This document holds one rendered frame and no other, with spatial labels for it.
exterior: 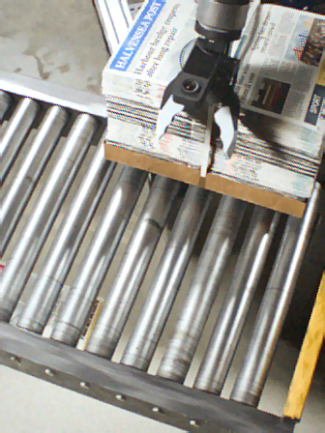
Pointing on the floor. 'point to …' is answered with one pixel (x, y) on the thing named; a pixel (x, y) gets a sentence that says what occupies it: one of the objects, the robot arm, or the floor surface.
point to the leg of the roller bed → (310, 274)
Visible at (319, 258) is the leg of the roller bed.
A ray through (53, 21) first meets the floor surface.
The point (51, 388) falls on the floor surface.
